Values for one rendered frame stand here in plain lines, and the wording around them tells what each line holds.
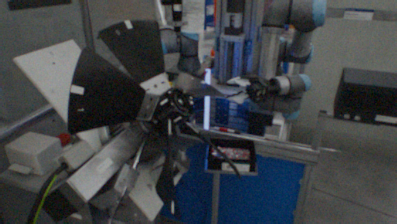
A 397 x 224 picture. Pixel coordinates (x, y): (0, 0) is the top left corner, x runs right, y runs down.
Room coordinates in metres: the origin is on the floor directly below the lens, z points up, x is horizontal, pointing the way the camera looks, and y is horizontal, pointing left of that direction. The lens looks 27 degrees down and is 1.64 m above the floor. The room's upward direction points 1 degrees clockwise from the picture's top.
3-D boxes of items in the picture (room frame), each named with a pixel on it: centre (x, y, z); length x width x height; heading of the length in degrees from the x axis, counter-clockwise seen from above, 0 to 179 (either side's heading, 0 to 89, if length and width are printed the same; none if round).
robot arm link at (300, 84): (1.16, -0.41, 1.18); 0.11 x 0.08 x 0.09; 108
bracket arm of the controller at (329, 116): (1.12, -0.64, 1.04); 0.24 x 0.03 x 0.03; 71
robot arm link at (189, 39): (1.77, 0.07, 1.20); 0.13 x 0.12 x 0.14; 109
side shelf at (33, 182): (1.06, 0.63, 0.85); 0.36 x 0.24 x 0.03; 161
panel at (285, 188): (1.30, -0.14, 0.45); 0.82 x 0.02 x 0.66; 71
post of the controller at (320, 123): (1.15, -0.54, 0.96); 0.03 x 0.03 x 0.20; 71
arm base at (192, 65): (1.78, 0.07, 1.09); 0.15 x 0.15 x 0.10
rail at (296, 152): (1.30, -0.14, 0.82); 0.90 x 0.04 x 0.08; 71
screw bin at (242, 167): (1.12, -0.15, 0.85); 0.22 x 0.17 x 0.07; 86
